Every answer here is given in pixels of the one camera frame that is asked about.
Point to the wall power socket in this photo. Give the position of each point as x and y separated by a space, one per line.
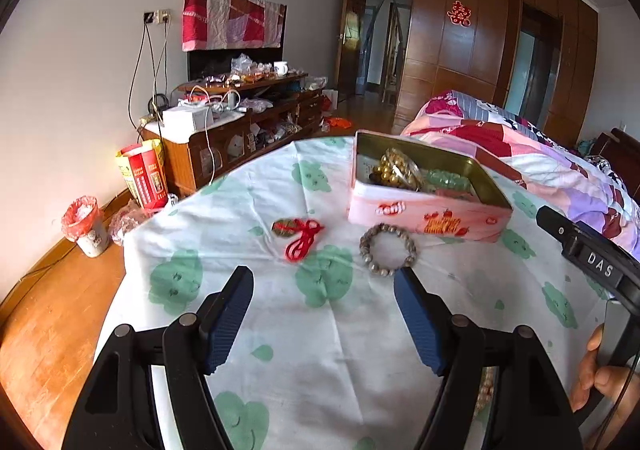
161 16

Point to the black television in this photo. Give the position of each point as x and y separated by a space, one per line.
210 64

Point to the pink tin box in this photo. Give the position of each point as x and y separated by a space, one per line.
390 217

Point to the white paper bag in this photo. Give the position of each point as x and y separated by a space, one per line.
331 99

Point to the green jade bangle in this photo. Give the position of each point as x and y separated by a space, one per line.
445 178

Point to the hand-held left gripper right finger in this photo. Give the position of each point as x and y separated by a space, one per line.
420 325

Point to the person's right hand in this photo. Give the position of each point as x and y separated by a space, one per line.
600 387

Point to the wooden wardrobe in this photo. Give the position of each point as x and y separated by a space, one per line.
450 59

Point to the trash bin with red liner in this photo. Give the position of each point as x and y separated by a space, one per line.
92 240

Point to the dark wooden headboard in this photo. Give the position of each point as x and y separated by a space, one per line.
617 144

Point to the red yellow gift bag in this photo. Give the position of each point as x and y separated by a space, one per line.
147 180

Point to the clutter of small goods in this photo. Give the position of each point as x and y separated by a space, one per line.
245 74

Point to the white mug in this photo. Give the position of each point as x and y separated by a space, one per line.
280 68

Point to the bed with patchwork quilt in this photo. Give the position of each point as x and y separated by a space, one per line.
525 149

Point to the orange floor item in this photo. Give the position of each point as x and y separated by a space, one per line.
340 122

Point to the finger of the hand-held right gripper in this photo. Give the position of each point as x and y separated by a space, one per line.
555 225

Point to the red white television cover cloth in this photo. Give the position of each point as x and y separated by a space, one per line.
225 19

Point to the red paper wall sticker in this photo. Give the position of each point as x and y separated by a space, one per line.
460 12

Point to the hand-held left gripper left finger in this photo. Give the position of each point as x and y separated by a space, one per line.
227 325

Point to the green print tablecloth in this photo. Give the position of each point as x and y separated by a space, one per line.
310 340

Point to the wooden television cabinet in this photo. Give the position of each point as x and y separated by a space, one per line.
177 164

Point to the white cardboard box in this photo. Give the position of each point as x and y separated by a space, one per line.
182 117

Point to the wooden door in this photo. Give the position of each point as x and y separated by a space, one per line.
350 54

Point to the crumpled clear plastic bag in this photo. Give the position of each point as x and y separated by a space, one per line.
125 225

